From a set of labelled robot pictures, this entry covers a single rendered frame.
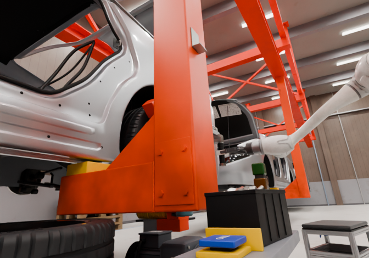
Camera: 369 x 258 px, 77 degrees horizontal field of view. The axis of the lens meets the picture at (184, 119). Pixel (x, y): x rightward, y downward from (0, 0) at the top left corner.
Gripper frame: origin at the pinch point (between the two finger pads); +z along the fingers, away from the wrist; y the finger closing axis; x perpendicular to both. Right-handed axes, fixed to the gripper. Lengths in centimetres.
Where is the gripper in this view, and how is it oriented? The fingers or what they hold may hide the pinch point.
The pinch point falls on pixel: (222, 153)
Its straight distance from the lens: 150.6
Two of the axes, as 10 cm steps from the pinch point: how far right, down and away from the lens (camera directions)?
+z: -8.5, 2.1, 4.8
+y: 5.2, 2.6, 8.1
